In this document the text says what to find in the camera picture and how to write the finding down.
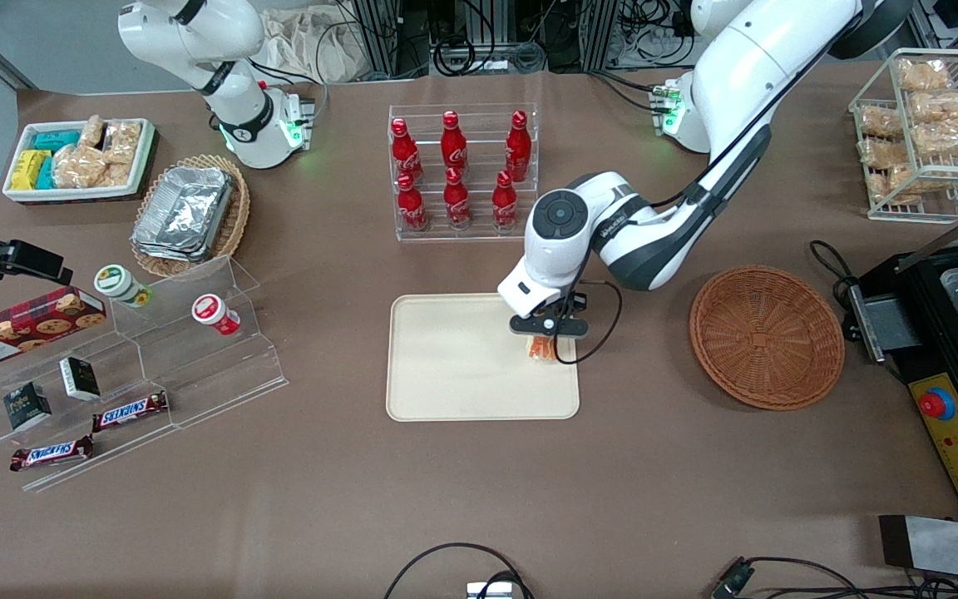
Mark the beige cloth bag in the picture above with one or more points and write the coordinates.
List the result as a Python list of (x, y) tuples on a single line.
[(313, 46)]

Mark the yellow snack pack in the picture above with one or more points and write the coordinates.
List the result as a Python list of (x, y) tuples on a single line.
[(28, 169)]

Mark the small white and black box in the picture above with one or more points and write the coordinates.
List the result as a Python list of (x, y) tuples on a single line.
[(80, 378)]

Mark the clear bag of fried snacks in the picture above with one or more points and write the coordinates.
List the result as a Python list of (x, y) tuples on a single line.
[(885, 154), (940, 106), (924, 75), (895, 185), (882, 122), (945, 136)]

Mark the oval light wicker basket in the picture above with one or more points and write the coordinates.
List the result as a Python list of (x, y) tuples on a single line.
[(234, 229)]

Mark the green lid yogurt cup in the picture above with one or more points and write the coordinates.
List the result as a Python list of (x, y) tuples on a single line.
[(117, 283)]

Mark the aluminium frame post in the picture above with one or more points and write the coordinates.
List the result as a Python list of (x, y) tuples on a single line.
[(604, 33), (377, 37)]

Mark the clear bag of crackers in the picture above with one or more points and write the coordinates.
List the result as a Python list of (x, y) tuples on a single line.
[(123, 141), (120, 173), (92, 131), (80, 166)]

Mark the stack of foil trays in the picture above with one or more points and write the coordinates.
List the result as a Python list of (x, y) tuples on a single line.
[(184, 212)]

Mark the red cola bottle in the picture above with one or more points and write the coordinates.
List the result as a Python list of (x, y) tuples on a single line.
[(456, 204), (518, 150), (412, 208), (453, 146), (406, 154), (505, 204)]

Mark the teal snack pack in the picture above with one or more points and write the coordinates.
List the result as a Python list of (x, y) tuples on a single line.
[(46, 175), (56, 139)]

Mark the brown snickers bar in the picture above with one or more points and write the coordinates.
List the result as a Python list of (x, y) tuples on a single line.
[(52, 453), (130, 412)]

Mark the grey metal lever bar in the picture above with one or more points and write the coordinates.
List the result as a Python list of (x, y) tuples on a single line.
[(953, 235)]

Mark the clear acrylic bottle rack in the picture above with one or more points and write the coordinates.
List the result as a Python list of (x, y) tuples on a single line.
[(479, 235)]

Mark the red tartan cookie box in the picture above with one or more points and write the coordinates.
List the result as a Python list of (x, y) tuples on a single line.
[(26, 329)]

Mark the red emergency stop button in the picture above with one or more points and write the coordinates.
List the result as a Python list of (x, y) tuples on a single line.
[(936, 404)]

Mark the small silver device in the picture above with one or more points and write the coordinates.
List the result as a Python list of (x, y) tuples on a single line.
[(489, 591)]

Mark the red lid yogurt cup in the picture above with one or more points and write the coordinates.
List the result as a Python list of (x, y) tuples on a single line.
[(211, 312)]

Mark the beige plastic tray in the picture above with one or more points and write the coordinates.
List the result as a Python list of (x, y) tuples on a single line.
[(454, 366)]

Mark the grey flat panel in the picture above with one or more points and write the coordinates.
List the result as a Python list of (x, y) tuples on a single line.
[(945, 549)]

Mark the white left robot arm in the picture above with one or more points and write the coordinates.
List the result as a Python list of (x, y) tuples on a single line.
[(745, 83)]

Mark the round brown wicker basket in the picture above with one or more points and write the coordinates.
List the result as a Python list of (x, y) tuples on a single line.
[(766, 341)]

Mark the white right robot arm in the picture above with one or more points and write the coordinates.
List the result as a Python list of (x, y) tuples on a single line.
[(238, 100)]

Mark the black machine with yellow panel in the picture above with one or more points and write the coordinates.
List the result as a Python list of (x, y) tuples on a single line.
[(928, 362)]

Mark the triangular sandwich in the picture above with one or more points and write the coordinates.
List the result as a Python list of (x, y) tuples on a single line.
[(540, 351)]

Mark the white rectangular bin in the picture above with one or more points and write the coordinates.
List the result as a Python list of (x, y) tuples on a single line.
[(71, 194)]

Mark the clear acrylic step display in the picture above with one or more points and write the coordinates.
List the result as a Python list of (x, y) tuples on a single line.
[(213, 374)]

